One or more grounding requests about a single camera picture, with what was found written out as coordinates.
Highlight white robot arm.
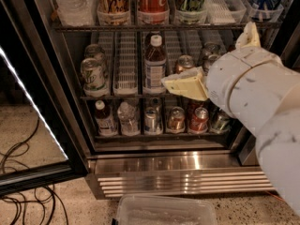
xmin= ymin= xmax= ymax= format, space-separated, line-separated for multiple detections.
xmin=161 ymin=22 xmax=300 ymax=215

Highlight brown tea bottle shelf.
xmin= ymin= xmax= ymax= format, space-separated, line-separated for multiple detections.
xmin=95 ymin=100 xmax=117 ymax=137
xmin=144 ymin=35 xmax=167 ymax=94

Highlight green white can middle front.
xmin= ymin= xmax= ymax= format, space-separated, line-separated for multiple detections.
xmin=202 ymin=54 xmax=219 ymax=75

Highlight brown tea bottle bottom shelf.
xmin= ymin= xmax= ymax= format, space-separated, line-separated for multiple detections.
xmin=95 ymin=100 xmax=117 ymax=137

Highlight green white can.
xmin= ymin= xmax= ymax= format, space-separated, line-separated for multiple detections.
xmin=201 ymin=42 xmax=224 ymax=60
xmin=202 ymin=54 xmax=219 ymax=75

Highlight can behind 7up left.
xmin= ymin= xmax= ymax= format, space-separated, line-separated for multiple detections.
xmin=84 ymin=43 xmax=108 ymax=78

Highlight open glass fridge door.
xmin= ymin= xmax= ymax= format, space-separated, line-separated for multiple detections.
xmin=0 ymin=0 xmax=88 ymax=196

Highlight steel fridge base grille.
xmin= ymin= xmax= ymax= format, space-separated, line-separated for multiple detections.
xmin=85 ymin=150 xmax=273 ymax=199

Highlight green 7up can middle left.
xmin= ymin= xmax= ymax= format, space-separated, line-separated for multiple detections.
xmin=81 ymin=58 xmax=108 ymax=98

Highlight brown tea bottle middle shelf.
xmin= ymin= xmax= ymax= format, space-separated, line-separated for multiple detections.
xmin=144 ymin=35 xmax=167 ymax=94

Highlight clear water bottle bottom shelf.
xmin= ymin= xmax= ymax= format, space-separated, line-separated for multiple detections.
xmin=117 ymin=101 xmax=140 ymax=136

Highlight red can bottom rear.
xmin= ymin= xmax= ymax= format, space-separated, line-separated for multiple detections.
xmin=187 ymin=99 xmax=205 ymax=120

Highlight right fridge door frame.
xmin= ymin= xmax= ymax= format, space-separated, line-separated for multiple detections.
xmin=231 ymin=127 xmax=259 ymax=166

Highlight black floor cables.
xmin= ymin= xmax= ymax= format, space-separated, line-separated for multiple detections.
xmin=0 ymin=115 xmax=69 ymax=225

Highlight green can bottom shelf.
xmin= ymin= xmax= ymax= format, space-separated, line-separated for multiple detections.
xmin=210 ymin=110 xmax=231 ymax=134

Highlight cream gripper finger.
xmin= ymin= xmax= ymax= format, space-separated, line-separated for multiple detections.
xmin=235 ymin=22 xmax=261 ymax=49
xmin=161 ymin=67 xmax=208 ymax=101

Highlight green white can middle rear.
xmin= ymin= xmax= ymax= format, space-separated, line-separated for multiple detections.
xmin=201 ymin=42 xmax=224 ymax=60

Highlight silver can bottom shelf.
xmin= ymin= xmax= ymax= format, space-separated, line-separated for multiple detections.
xmin=144 ymin=107 xmax=162 ymax=135

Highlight clear plastic bin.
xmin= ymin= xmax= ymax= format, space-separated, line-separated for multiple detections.
xmin=115 ymin=194 xmax=218 ymax=225

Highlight gold can middle shelf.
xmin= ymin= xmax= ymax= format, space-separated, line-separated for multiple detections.
xmin=174 ymin=54 xmax=195 ymax=74

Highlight red can bottom front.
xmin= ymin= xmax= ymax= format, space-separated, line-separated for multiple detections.
xmin=188 ymin=107 xmax=209 ymax=134

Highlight gold can bottom shelf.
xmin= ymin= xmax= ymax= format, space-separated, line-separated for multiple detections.
xmin=167 ymin=107 xmax=186 ymax=133

